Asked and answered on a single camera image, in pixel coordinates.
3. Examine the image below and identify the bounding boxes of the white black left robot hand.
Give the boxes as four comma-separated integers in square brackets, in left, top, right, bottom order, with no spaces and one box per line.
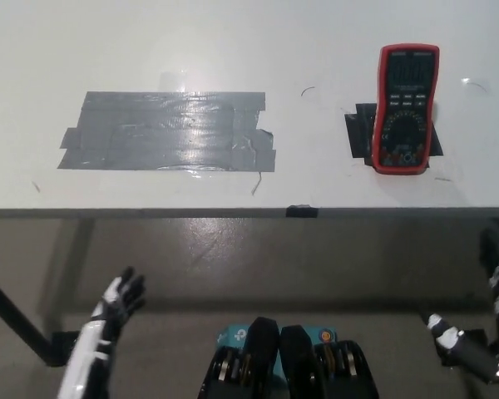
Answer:
[56,265,147,399]

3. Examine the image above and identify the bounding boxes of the red black digital multimeter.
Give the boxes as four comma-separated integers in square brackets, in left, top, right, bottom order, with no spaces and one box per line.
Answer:
[371,43,441,175]

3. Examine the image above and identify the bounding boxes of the black table leg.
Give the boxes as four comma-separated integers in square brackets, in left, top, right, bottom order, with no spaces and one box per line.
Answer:
[0,268,53,367]

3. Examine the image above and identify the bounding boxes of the small black tape strip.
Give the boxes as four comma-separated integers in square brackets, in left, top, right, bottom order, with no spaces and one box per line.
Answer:
[285,204,319,219]

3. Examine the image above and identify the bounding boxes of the black tape patch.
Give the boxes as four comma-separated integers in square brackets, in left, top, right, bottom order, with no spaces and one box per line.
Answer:
[343,102,445,170]

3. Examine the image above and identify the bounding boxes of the grey duct tape patch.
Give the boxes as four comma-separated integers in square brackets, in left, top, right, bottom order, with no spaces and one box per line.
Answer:
[57,91,277,174]

